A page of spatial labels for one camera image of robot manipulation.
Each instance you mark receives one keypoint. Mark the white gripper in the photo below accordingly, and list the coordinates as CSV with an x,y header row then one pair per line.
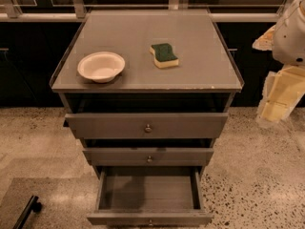
x,y
291,38

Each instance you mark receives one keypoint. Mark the grey bottom drawer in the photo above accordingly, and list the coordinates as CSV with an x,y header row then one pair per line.
x,y
149,196

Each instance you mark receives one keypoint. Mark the grey drawer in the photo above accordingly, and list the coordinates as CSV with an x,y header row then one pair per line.
x,y
149,196
148,156
140,126

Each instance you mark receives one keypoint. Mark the grey drawer cabinet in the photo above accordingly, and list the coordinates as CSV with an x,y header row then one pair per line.
x,y
204,81

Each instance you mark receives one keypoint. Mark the grey top drawer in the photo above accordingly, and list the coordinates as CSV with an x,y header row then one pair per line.
x,y
140,126

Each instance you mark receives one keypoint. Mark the grey middle drawer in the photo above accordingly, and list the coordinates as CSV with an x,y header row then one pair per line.
x,y
148,156

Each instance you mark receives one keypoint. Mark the green yellow sponge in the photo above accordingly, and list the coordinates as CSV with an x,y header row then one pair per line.
x,y
163,56

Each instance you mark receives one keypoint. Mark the white paper bowl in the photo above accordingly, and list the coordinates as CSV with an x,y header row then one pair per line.
x,y
101,67

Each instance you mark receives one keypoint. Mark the black bar on floor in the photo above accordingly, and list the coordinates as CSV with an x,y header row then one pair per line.
x,y
33,205

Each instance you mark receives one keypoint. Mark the metal railing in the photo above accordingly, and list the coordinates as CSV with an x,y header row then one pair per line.
x,y
78,10

